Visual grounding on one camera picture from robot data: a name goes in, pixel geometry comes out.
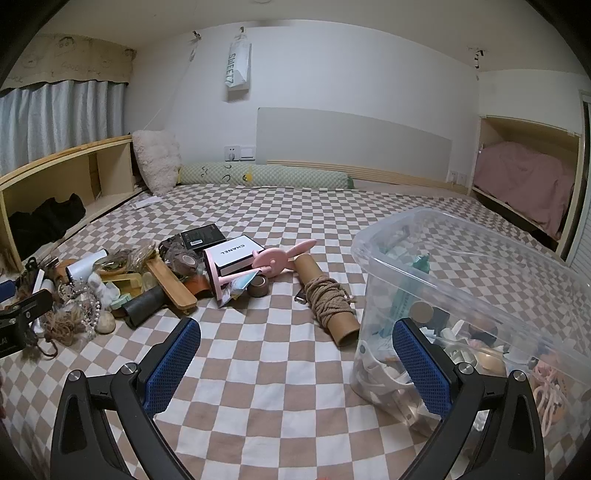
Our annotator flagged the silver pearl tiara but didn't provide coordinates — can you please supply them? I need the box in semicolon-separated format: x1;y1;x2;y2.
65;281;103;343

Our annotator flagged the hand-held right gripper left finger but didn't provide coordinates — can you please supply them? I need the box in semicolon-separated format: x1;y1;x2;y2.
48;316;202;480

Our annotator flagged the yellow plastic box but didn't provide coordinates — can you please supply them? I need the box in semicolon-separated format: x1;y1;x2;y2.
100;272;145;297

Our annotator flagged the clear plastic bag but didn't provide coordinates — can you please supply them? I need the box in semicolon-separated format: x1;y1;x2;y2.
102;244;160;278

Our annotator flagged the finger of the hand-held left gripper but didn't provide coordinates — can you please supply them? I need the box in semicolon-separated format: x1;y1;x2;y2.
0;291;54;325

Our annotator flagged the bamboo board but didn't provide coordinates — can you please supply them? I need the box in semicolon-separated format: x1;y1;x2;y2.
147;258;198;311

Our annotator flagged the wooden slat board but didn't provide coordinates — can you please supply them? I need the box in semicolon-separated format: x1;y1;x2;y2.
267;160;468;191

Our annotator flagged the black cylindrical case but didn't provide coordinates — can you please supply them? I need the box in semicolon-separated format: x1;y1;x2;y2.
124;288;170;329

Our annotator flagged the wooden alcove frame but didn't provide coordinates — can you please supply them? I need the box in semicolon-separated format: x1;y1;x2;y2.
468;115;583;260

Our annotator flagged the black clothing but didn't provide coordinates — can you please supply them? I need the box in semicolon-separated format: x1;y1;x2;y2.
9;194;87;244

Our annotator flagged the pink hair claw clip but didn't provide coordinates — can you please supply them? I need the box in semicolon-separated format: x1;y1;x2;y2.
530;361;572;438

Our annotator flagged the brown leather piece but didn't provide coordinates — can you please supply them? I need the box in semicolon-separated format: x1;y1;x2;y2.
184;272;211;297

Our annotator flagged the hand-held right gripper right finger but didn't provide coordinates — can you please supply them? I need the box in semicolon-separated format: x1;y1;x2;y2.
392;318;555;480

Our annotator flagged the pink bunny stand mirror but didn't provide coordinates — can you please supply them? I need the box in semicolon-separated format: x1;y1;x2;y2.
202;239;317;302

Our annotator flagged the blue-grey printed packet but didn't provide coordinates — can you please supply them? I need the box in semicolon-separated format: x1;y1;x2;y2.
216;270;260;309

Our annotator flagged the green bolster pillow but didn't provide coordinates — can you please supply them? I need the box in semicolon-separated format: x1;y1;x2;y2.
177;163;357;190

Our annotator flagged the clear plastic storage container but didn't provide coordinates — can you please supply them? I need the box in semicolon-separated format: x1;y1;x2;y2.
350;207;591;455

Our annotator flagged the wooden shelf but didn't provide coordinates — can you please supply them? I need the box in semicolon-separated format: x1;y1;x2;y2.
0;134;149;274

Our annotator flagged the checkered bedsheet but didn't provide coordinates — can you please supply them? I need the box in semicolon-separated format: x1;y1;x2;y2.
0;182;591;480

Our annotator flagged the white cotton fluff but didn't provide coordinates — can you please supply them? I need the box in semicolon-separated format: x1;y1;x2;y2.
87;272;122;306

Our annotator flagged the white fluffy pillow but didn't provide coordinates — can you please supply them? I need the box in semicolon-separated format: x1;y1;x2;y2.
132;130;182;197

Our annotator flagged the white hanging paper bag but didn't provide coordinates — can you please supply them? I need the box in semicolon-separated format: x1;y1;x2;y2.
225;41;253;103

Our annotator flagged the cardboard tube wrapped with rope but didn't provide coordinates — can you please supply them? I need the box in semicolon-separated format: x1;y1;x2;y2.
294;255;362;348

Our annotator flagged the pink blanket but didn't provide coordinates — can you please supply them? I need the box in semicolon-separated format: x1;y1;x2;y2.
475;140;579;241

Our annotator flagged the white box with black edges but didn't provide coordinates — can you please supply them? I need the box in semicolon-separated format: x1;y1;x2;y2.
203;235;267;278

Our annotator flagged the white louvred door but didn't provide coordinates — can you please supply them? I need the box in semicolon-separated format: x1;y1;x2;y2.
565;216;591;283

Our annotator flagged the beige printed curtain valance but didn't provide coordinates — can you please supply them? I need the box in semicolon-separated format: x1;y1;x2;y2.
0;34;137;94

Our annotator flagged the pale blue curtain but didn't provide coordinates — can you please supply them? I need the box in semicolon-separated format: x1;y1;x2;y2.
0;80;128;177

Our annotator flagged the white cylinder bottle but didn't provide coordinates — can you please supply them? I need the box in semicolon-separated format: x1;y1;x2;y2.
65;249;110;283

